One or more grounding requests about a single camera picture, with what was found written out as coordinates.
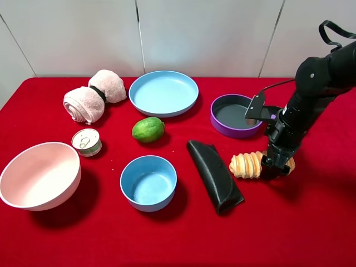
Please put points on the large blue plate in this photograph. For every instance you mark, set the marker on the large blue plate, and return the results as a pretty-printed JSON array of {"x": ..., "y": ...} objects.
[{"x": 163, "y": 94}]

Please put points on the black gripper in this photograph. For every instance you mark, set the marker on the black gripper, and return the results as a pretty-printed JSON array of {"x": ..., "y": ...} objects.
[{"x": 285, "y": 132}]

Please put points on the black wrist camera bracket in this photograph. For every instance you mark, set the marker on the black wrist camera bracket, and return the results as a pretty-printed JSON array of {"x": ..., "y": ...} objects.
[{"x": 258, "y": 111}]

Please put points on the ridged bread loaf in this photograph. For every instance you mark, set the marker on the ridged bread loaf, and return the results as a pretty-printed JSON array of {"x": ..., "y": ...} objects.
[{"x": 248, "y": 166}]

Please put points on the green lime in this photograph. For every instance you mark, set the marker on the green lime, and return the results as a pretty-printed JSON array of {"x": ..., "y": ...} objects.
[{"x": 148, "y": 130}]

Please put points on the black glasses case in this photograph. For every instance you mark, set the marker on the black glasses case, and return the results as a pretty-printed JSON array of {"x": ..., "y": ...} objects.
[{"x": 221, "y": 188}]

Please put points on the pink bowl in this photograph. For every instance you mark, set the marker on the pink bowl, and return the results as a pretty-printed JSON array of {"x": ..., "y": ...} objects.
[{"x": 41, "y": 177}]

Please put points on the small tin can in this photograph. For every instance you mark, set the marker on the small tin can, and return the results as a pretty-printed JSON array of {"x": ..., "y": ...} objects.
[{"x": 87, "y": 142}]

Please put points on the purple toy saucepan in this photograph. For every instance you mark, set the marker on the purple toy saucepan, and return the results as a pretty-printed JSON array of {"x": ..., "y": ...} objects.
[{"x": 227, "y": 115}]

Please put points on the rolled pink towel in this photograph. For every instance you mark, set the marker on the rolled pink towel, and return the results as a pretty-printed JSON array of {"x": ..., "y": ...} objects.
[{"x": 87, "y": 103}]

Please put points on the small blue bowl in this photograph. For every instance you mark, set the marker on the small blue bowl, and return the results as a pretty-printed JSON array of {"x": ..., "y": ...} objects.
[{"x": 148, "y": 183}]

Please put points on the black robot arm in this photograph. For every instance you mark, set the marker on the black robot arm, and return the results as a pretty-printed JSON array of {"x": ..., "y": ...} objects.
[{"x": 318, "y": 82}]

